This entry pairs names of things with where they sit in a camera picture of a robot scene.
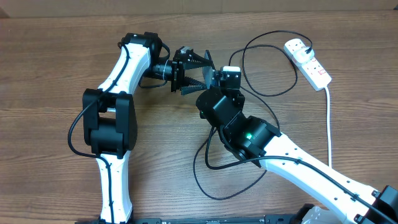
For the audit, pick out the white power strip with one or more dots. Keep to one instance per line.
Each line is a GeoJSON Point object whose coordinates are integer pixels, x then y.
{"type": "Point", "coordinates": [312, 70]}

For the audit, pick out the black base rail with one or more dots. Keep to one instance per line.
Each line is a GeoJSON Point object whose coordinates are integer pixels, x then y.
{"type": "Point", "coordinates": [217, 220]}

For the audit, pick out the white charger adapter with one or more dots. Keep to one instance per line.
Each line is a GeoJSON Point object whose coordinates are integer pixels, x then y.
{"type": "Point", "coordinates": [304, 54]}

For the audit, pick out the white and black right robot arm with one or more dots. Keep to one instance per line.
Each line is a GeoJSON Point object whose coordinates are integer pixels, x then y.
{"type": "Point", "coordinates": [252, 139]}

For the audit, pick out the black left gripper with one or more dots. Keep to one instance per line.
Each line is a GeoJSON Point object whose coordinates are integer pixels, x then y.
{"type": "Point", "coordinates": [178, 71]}

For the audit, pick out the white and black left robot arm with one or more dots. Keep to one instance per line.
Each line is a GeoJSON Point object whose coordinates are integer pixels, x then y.
{"type": "Point", "coordinates": [109, 116]}

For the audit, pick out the smartphone with blue-white screen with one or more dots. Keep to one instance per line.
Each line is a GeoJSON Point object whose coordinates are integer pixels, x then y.
{"type": "Point", "coordinates": [209, 75]}

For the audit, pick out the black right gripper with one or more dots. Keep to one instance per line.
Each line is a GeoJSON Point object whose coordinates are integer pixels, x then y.
{"type": "Point", "coordinates": [240, 100]}

